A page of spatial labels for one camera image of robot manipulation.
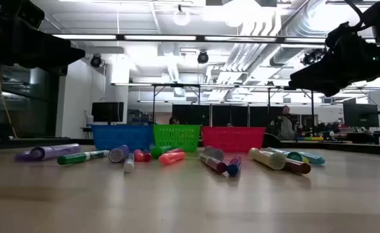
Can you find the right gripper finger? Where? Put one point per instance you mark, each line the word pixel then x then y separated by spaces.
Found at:
pixel 322 72
pixel 333 90

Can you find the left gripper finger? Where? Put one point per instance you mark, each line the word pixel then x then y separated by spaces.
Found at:
pixel 66 55
pixel 58 69

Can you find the teal blue marker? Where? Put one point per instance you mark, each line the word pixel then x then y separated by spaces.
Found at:
pixel 314 158

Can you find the orange yellow marker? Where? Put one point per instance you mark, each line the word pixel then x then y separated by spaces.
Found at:
pixel 305 160

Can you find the light teal highlighter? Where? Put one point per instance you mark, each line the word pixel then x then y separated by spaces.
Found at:
pixel 295 156

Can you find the lavender highlighter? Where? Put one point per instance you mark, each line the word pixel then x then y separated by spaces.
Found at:
pixel 60 150

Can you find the brown thin marker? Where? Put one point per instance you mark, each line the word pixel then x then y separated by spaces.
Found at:
pixel 298 167

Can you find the green thin marker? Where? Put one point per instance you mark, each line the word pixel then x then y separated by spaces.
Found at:
pixel 73 158

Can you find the dark purple short highlighter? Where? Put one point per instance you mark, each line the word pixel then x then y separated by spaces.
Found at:
pixel 23 157

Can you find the yellow-green highlighter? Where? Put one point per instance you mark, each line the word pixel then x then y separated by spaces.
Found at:
pixel 267 158

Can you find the orange highlighter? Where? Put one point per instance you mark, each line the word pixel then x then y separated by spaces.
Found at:
pixel 172 158
pixel 138 156

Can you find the blue thin marker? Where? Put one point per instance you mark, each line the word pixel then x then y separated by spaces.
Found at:
pixel 234 166

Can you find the green highlighter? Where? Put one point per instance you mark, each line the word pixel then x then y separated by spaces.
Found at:
pixel 159 151

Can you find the periwinkle highlighter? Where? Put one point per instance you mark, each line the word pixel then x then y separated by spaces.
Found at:
pixel 215 153

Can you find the purple thin marker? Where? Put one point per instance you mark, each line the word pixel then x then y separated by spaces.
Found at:
pixel 214 163

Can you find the pink highlighter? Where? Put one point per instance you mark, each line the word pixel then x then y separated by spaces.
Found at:
pixel 176 150

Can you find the black monitor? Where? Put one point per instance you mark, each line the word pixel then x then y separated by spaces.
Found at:
pixel 360 115
pixel 107 111

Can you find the cluttered work desk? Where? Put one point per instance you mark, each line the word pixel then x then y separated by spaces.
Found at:
pixel 354 137

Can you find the person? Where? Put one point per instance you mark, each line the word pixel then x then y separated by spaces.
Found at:
pixel 286 124
pixel 174 120
pixel 229 124

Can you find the blue plastic basket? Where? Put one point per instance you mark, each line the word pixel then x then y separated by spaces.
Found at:
pixel 121 137

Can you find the black partition screen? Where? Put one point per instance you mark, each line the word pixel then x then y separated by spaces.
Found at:
pixel 222 116

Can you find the red plastic basket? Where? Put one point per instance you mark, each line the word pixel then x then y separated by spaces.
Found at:
pixel 233 139

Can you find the round ceiling lamp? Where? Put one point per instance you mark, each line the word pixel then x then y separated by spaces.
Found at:
pixel 181 17

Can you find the green plastic basket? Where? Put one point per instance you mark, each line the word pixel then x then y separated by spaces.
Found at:
pixel 176 137

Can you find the black ceiling camera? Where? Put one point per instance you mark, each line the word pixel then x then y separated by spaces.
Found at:
pixel 203 57
pixel 311 57
pixel 96 61

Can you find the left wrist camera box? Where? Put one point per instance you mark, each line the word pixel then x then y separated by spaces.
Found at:
pixel 28 14

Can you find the silver ventilation duct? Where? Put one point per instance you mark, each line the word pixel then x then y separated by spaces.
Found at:
pixel 301 27

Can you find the black metal gantry frame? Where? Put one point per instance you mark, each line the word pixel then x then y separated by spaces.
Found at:
pixel 269 98

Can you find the long ceiling light rail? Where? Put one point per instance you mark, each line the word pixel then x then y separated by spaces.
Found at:
pixel 160 37

